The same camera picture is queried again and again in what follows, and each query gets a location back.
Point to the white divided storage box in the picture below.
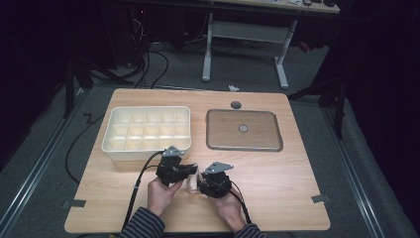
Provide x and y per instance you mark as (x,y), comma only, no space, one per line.
(145,132)

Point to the black metal stand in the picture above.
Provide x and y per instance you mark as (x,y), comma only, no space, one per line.
(330,95)
(77,79)

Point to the shiny metal tray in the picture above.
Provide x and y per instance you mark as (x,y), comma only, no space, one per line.
(244,139)

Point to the wooden desk with white legs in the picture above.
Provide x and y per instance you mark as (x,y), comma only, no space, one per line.
(251,31)

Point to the grey tape strip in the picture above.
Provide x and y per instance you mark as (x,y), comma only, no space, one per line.
(74,203)
(320,198)

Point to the small round grey disc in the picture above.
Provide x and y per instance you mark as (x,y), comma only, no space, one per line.
(243,128)

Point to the person's left hand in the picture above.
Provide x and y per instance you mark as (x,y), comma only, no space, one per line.
(161,196)

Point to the crumpled white paper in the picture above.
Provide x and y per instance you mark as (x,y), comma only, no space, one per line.
(233,88)

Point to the person's right hand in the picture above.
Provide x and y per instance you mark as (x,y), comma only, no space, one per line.
(229,208)

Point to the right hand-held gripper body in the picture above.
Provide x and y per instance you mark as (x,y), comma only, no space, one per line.
(216,183)

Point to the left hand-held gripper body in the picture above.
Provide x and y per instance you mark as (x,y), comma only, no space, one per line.
(170,170)

